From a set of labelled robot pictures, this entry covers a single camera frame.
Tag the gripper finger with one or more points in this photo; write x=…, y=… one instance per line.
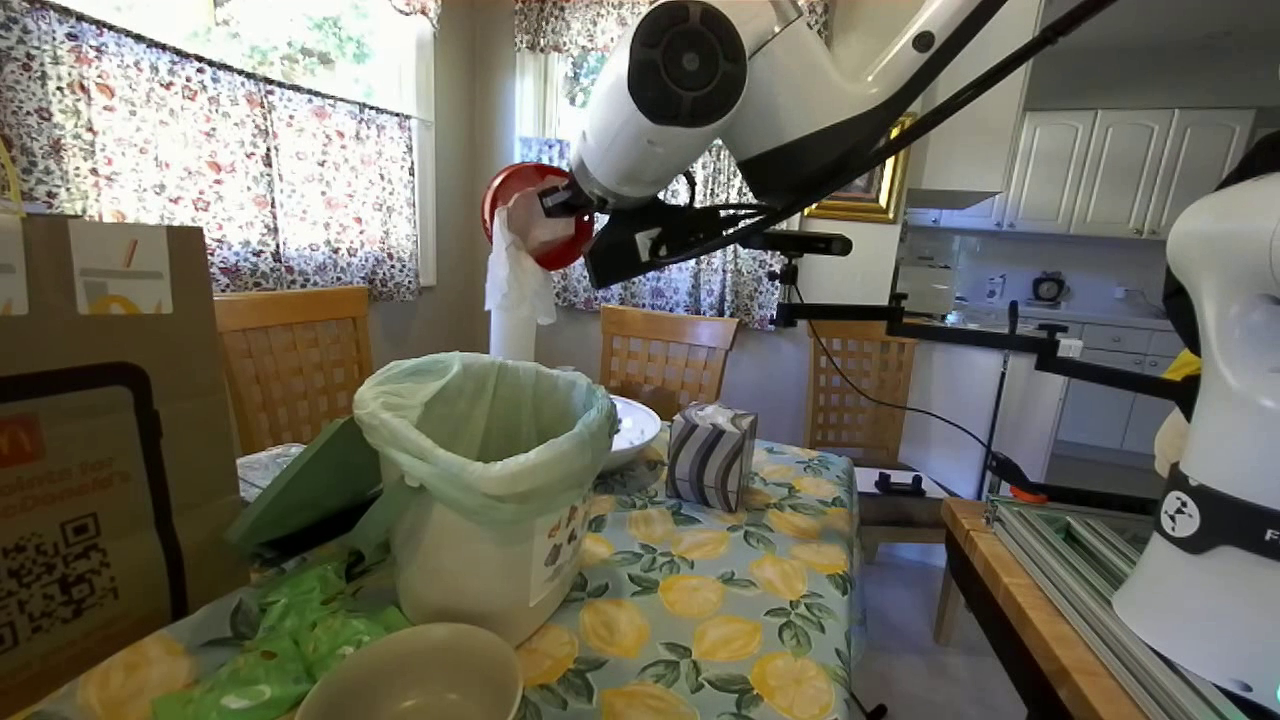
x=562, y=200

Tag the red round lid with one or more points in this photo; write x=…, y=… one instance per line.
x=510, y=185

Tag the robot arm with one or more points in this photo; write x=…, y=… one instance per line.
x=1225, y=420

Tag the white napkin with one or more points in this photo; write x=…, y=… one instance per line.
x=518, y=270

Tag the white bin with green bag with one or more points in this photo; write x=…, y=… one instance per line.
x=480, y=470

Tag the green bin lid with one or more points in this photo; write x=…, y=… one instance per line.
x=310, y=490

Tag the white paper towel roll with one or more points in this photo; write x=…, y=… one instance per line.
x=512, y=340

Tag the floral curtain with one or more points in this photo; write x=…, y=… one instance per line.
x=200, y=150
x=720, y=290

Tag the wooden chair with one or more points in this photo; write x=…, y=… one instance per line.
x=858, y=395
x=665, y=360
x=292, y=365

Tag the white plate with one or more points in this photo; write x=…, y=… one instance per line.
x=637, y=428

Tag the striped tissue box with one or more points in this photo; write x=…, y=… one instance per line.
x=712, y=458

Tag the gold framed picture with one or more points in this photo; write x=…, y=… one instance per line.
x=868, y=195

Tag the lemon print tablecloth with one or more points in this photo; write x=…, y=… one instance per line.
x=700, y=600

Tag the small wooden bench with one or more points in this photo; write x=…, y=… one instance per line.
x=900, y=510

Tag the black kitchen scale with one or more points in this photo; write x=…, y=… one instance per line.
x=1049, y=288

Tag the beige bowl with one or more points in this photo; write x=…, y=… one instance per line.
x=420, y=680

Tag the heap of green packets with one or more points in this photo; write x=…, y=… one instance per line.
x=290, y=640

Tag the orange and black clamp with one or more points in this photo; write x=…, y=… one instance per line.
x=1020, y=485

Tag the brown paper bag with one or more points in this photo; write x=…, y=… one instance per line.
x=100, y=480

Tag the row of white base cabinets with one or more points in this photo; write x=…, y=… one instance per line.
x=1110, y=395

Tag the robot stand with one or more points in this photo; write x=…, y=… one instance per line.
x=1040, y=600

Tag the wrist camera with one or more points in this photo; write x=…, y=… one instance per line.
x=640, y=245

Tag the camera on mount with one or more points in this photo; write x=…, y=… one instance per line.
x=800, y=243

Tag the row of white wall cabinets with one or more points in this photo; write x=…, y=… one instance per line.
x=1120, y=170

